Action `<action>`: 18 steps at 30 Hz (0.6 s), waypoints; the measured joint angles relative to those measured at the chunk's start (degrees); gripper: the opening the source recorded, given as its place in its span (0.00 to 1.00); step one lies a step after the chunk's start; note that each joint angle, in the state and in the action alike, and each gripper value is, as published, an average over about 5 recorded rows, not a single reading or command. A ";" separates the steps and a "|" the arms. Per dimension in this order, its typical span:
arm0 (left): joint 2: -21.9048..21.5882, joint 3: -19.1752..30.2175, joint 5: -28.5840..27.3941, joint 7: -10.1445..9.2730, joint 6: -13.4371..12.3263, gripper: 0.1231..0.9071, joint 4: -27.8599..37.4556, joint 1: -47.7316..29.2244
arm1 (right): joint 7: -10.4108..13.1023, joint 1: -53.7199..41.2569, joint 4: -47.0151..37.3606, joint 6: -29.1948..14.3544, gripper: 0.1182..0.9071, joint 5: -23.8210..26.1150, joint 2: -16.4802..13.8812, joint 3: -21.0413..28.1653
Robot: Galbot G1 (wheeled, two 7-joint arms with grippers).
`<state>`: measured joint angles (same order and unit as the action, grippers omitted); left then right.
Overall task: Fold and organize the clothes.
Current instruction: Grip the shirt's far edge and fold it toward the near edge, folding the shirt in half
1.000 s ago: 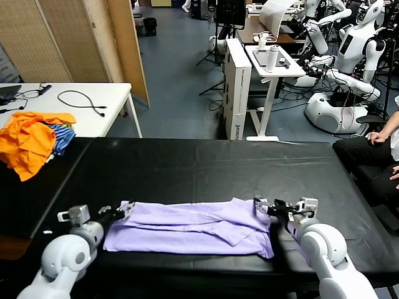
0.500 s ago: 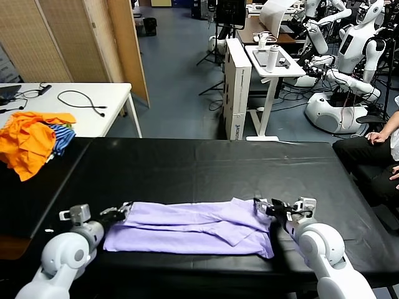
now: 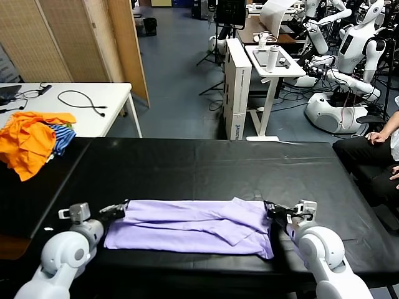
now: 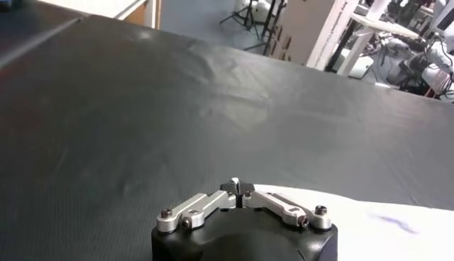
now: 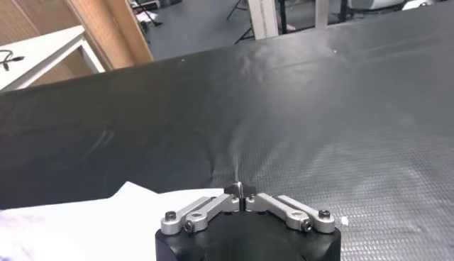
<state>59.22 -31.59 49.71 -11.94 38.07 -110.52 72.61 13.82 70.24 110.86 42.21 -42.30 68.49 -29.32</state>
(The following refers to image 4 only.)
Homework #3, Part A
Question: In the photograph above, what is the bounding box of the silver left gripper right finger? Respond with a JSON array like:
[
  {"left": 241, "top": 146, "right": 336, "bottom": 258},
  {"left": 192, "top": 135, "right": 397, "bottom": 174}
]
[{"left": 240, "top": 182, "right": 333, "bottom": 230}]

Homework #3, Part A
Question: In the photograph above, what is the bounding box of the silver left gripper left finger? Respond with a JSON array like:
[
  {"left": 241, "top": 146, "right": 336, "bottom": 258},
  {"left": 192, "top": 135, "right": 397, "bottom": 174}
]
[{"left": 157, "top": 177, "right": 240, "bottom": 233}]

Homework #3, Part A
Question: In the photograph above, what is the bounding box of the lavender t-shirt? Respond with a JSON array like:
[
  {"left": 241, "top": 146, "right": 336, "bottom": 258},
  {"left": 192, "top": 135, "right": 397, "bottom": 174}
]
[{"left": 253, "top": 184, "right": 454, "bottom": 261}]

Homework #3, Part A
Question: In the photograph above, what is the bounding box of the black plastic table cover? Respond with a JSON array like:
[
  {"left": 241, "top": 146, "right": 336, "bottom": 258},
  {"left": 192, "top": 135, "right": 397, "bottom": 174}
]
[{"left": 0, "top": 16, "right": 454, "bottom": 261}]

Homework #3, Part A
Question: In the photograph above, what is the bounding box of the white standing desk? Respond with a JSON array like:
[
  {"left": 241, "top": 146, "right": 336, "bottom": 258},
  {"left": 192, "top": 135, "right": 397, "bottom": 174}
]
[{"left": 306, "top": 0, "right": 423, "bottom": 77}]

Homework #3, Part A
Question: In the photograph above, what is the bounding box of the black tripod stand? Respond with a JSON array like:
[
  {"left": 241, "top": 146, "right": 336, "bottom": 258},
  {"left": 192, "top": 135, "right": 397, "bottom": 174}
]
[{"left": 219, "top": 0, "right": 288, "bottom": 56}]

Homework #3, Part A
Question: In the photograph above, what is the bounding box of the white humanoid robot on base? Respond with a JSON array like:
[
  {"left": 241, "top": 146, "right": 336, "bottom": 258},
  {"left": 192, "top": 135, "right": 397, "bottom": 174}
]
[{"left": 372, "top": 0, "right": 454, "bottom": 104}]

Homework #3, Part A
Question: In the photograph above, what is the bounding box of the white table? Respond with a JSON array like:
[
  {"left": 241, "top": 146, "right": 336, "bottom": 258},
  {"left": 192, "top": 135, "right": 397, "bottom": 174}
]
[{"left": 38, "top": 0, "right": 162, "bottom": 29}]

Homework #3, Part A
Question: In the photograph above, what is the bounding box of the black padded side table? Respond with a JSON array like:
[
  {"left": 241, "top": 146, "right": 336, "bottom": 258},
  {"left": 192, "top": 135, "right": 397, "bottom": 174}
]
[{"left": 0, "top": 0, "right": 89, "bottom": 67}]

